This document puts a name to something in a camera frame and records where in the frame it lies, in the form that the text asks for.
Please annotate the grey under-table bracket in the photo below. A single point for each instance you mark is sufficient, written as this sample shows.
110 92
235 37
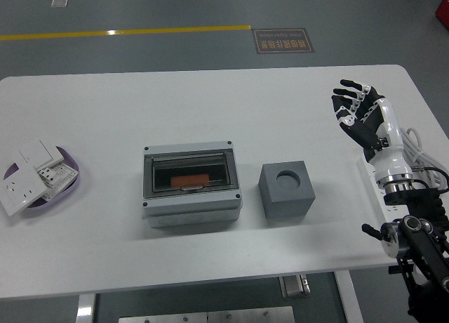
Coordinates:
294 287

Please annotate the grey electrical box with lid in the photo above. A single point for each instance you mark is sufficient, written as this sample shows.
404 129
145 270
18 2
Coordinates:
189 205

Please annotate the orange cylinder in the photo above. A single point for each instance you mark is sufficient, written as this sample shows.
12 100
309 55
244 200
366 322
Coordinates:
189 180

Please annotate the white wall socket panel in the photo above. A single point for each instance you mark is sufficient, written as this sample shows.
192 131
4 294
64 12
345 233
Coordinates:
19 193

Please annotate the purple tray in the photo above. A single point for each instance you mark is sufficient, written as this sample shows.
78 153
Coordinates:
52 205

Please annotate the red cabinet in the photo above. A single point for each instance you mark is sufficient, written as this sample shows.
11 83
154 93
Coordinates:
442 10

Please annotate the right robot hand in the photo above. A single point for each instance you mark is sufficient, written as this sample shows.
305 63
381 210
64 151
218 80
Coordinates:
391 159

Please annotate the metal base plate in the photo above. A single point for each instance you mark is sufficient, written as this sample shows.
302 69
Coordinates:
207 316

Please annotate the white wall switch panel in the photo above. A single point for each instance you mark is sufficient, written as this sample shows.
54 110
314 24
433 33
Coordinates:
35 152

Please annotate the brown floor sign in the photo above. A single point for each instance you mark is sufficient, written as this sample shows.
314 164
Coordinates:
283 41

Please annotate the black under-table controller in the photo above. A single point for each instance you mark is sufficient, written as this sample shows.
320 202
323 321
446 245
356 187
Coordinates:
395 269

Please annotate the white perforated plastic plate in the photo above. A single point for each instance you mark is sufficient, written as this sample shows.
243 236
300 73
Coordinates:
65 173

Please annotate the white table leg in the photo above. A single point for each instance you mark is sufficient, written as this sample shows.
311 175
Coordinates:
350 302
85 309

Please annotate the small white socket module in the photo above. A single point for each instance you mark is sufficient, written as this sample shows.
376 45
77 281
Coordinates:
47 175

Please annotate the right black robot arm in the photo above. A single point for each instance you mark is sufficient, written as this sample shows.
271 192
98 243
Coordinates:
421 202

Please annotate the grey cube with round hole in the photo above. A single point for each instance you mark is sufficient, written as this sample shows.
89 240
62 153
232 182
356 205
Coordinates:
280 203

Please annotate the small metal floor plate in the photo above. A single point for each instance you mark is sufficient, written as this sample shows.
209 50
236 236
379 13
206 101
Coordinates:
59 3

